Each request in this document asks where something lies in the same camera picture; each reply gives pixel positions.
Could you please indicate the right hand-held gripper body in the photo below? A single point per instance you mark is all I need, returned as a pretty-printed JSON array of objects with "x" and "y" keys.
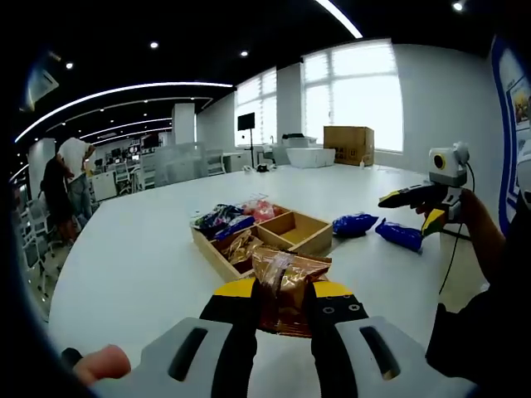
[{"x": 448, "y": 166}]

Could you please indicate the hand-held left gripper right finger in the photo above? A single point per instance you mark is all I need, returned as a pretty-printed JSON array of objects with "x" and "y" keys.
[{"x": 336, "y": 344}]

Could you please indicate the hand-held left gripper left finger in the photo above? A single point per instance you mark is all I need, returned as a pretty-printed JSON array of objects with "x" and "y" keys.
[{"x": 232, "y": 340}]

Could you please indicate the blue Oreo cookie pack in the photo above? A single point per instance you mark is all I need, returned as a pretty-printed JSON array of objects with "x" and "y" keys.
[
  {"x": 352, "y": 224},
  {"x": 398, "y": 234}
]

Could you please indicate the gold mixed nuts packet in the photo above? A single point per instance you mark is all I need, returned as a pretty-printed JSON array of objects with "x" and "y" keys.
[
  {"x": 238, "y": 248},
  {"x": 257, "y": 244},
  {"x": 290, "y": 273}
]

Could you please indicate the wooden divided container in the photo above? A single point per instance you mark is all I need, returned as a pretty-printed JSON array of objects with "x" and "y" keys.
[{"x": 315, "y": 240}]

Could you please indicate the clear blue QQ candy packet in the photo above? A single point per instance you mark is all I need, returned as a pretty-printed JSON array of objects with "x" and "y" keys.
[{"x": 236, "y": 226}]

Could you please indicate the colourful QQ candy packet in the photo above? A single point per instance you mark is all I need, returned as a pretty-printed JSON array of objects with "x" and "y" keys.
[{"x": 215, "y": 215}]

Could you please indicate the person's right hand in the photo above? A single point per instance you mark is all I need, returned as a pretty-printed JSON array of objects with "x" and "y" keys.
[{"x": 477, "y": 215}]

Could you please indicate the person's left hand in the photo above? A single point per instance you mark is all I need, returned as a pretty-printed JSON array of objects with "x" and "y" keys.
[{"x": 105, "y": 362}]

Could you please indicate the small squeeze bottle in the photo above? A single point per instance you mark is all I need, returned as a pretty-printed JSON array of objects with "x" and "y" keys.
[{"x": 363, "y": 162}]

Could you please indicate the brown cardboard box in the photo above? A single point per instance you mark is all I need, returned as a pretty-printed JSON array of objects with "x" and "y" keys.
[{"x": 348, "y": 145}]

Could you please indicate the white plastic tub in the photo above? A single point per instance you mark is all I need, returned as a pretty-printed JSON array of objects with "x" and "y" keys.
[{"x": 311, "y": 157}]

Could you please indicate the wide window with blinds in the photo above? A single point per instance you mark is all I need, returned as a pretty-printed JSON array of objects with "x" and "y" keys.
[{"x": 352, "y": 95}]

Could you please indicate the white printer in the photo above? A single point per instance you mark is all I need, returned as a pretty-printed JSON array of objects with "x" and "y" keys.
[{"x": 298, "y": 140}]

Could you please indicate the white table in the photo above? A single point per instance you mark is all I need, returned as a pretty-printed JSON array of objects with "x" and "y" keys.
[{"x": 157, "y": 232}]

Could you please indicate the person's black shirt torso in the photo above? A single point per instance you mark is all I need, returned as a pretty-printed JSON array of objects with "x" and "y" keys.
[{"x": 477, "y": 340}]

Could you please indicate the small black device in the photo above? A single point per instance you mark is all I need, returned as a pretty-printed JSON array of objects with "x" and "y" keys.
[{"x": 262, "y": 168}]

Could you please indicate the black computer mouse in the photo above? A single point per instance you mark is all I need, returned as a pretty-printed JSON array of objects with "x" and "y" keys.
[{"x": 71, "y": 355}]

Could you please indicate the narrow window with blinds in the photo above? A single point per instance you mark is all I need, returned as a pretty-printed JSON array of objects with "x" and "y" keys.
[{"x": 256, "y": 108}]

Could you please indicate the straight ceiling light strip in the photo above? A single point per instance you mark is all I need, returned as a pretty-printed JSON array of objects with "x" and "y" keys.
[{"x": 340, "y": 18}]

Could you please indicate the black television on stand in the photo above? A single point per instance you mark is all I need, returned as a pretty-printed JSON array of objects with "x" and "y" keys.
[{"x": 246, "y": 121}]

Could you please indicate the curved ceiling light strip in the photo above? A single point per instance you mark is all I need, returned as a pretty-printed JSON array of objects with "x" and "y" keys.
[{"x": 124, "y": 89}]

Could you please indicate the ceiling air conditioner unit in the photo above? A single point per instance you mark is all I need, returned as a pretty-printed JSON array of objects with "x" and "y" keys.
[{"x": 43, "y": 85}]

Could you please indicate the blue white wall poster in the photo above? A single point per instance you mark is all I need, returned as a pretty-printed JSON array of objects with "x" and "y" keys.
[{"x": 508, "y": 83}]

